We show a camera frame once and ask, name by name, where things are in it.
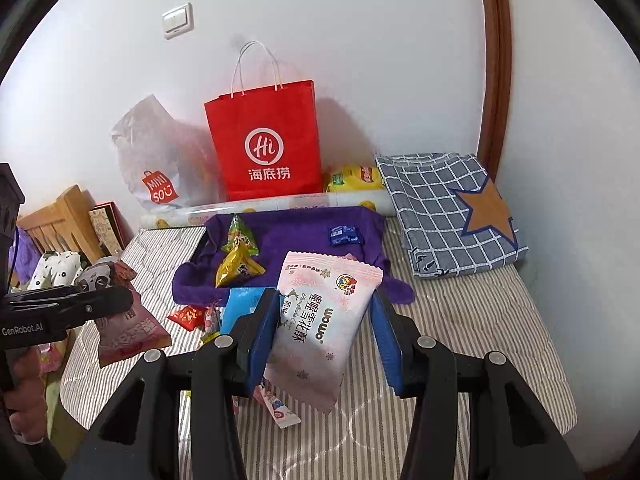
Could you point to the brown wooden door frame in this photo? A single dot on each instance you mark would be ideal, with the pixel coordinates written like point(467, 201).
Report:
point(495, 60)

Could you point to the pink strip snack packet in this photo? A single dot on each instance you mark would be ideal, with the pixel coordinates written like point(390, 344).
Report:
point(280, 410)

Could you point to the translucent white plastic bag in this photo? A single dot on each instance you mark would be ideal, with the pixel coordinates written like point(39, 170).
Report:
point(155, 160)

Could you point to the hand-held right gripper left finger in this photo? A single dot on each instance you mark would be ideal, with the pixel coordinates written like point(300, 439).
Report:
point(262, 345)

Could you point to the green triangular snack packet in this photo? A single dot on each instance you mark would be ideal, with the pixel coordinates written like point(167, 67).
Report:
point(240, 235)

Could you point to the yellow triangular snack packet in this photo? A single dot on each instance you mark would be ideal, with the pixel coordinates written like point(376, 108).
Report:
point(235, 266)

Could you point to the dark blue snack packet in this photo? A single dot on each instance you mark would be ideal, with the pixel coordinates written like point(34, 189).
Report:
point(344, 235)

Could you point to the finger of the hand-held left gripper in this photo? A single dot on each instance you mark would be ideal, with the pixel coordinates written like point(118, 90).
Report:
point(100, 307)
point(70, 291)

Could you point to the rolled patterned plastic sheet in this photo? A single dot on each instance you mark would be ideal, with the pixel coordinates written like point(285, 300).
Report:
point(175, 215)

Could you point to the blue tissue pack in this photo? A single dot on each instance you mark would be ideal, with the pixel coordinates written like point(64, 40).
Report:
point(240, 310)

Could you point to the yellow chips bag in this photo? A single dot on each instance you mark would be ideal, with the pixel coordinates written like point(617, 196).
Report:
point(355, 177)

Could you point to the patterned flat box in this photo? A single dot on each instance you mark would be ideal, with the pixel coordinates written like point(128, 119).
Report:
point(106, 227)

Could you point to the white and pink snack packet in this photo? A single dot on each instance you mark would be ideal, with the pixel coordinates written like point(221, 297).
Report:
point(320, 320)

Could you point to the wooden headboard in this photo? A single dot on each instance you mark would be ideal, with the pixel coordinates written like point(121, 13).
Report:
point(60, 215)

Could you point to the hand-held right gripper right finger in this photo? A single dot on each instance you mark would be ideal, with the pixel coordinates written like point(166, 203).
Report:
point(390, 345)

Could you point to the red snack packet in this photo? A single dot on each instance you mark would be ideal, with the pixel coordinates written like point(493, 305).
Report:
point(187, 317)

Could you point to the grey checked cloth with star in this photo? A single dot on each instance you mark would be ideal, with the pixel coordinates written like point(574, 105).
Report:
point(430, 210)

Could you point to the white flowered cloth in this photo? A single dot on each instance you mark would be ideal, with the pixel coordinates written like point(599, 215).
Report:
point(52, 270)

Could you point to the striped table cover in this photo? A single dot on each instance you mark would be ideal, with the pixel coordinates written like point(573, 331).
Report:
point(475, 335)

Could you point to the pink and yellow snack packet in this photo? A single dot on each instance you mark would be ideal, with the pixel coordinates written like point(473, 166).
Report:
point(210, 327)

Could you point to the red paper bag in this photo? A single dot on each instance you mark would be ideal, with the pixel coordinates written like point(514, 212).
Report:
point(265, 150)

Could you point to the purple towel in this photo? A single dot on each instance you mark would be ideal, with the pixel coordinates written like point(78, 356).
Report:
point(295, 235)

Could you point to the maroon panda snack packet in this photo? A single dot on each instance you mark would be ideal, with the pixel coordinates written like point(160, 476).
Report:
point(130, 335)

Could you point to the white light switch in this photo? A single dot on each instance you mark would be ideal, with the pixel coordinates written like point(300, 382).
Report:
point(177, 21)

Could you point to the person's left hand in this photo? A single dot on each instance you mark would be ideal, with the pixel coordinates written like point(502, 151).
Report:
point(27, 400)

